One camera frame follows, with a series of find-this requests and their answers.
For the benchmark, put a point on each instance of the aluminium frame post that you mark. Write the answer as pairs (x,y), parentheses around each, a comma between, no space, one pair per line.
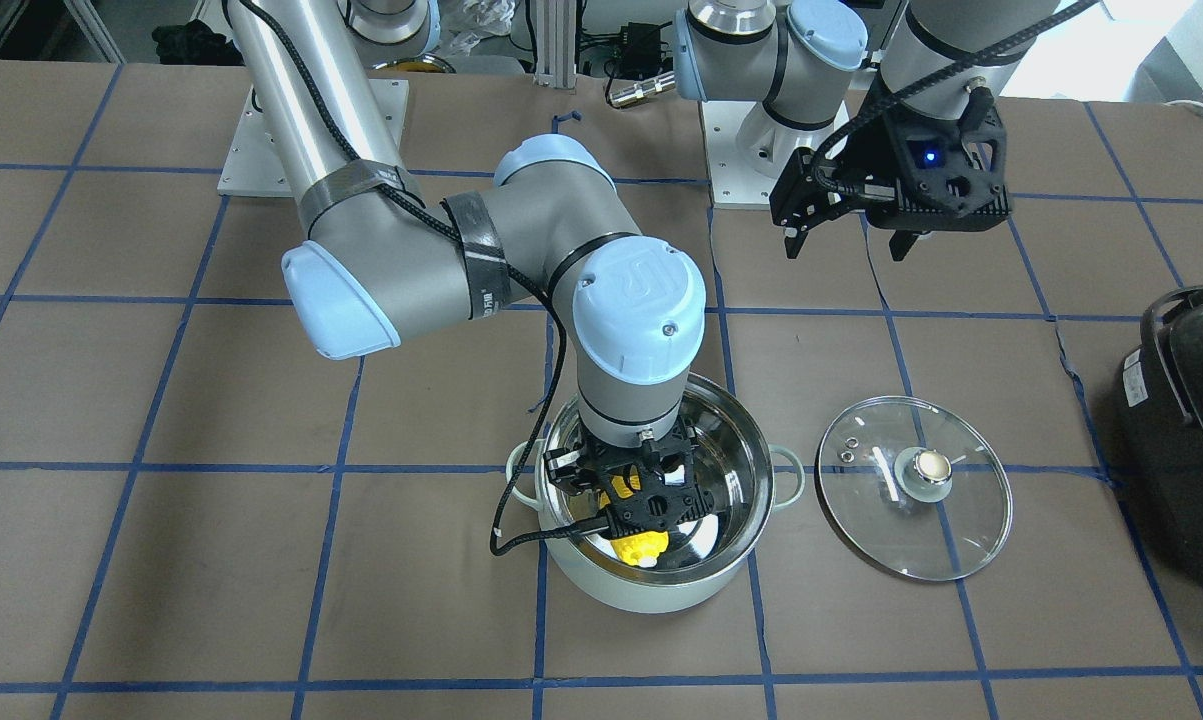
(555,26)

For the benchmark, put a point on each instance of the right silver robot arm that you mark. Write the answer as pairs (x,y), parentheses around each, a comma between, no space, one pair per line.
(378,267)

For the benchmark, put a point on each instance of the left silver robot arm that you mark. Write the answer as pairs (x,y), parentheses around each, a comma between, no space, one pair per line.
(798,59)

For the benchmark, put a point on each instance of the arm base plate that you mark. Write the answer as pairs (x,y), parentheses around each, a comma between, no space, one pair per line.
(252,167)
(746,150)

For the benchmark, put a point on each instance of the white electric cooking pot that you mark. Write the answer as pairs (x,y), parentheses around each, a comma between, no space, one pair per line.
(665,570)

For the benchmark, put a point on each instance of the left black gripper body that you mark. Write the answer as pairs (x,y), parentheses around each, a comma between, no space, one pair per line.
(897,153)

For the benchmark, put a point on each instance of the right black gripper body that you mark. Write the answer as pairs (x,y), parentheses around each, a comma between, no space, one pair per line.
(568,473)

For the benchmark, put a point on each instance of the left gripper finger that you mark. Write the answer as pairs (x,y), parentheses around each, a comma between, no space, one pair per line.
(795,237)
(902,242)

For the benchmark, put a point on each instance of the glass pot lid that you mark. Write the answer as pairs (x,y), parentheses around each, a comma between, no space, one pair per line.
(914,489)

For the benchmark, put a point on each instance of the dark rice cooker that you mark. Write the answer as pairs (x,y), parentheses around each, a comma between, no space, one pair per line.
(1162,417)

